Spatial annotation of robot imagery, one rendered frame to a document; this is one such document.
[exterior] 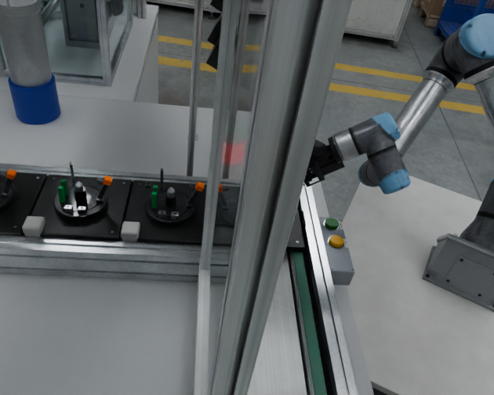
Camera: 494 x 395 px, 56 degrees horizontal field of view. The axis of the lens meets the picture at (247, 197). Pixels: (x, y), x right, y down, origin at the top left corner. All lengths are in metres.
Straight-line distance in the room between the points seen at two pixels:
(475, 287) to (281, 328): 0.60
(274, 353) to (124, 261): 0.45
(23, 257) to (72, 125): 0.72
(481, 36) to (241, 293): 1.08
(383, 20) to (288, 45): 5.15
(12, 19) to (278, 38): 1.56
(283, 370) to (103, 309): 0.47
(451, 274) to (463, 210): 0.42
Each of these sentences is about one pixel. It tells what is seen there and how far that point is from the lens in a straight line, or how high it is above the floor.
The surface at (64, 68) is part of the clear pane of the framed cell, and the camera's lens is 2.15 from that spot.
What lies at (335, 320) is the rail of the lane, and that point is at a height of 0.96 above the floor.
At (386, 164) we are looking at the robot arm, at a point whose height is 1.24.
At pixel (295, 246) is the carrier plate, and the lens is 1.28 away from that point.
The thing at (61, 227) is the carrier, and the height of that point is 0.97.
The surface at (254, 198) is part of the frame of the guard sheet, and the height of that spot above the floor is 1.72.
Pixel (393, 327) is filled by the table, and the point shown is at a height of 0.86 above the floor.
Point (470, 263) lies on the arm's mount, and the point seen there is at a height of 0.99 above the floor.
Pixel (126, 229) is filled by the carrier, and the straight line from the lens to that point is 1.26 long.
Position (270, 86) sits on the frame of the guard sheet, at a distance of 0.21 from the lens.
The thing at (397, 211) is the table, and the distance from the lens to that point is 1.69.
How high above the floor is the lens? 1.89
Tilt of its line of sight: 41 degrees down
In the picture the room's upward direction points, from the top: 9 degrees clockwise
